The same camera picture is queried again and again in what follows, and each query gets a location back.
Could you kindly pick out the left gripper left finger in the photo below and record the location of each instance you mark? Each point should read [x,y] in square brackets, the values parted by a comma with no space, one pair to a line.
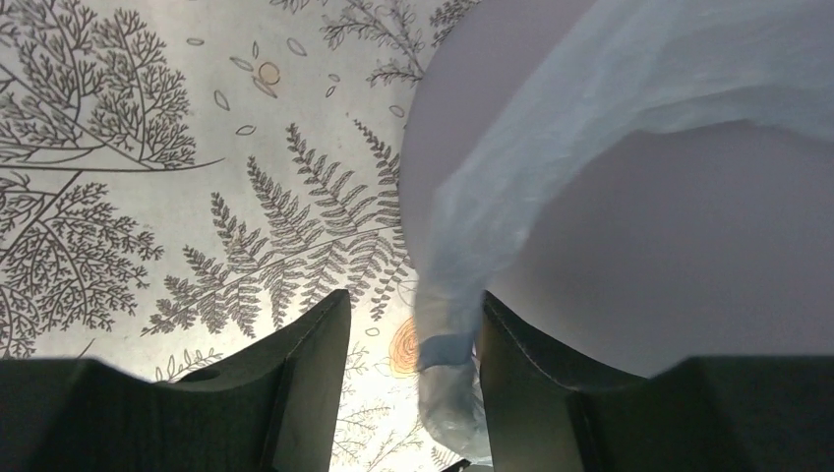
[269,407]

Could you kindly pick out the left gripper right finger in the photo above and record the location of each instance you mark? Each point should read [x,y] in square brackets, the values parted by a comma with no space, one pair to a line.
[551,408]

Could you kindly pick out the grey plastic trash bin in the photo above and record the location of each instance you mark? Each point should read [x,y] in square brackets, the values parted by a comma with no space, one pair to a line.
[712,241]

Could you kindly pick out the light blue plastic trash bag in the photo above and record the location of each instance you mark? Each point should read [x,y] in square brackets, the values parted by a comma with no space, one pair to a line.
[623,68]

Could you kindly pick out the floral patterned table mat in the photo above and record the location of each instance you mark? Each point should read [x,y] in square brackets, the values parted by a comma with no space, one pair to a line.
[181,179]

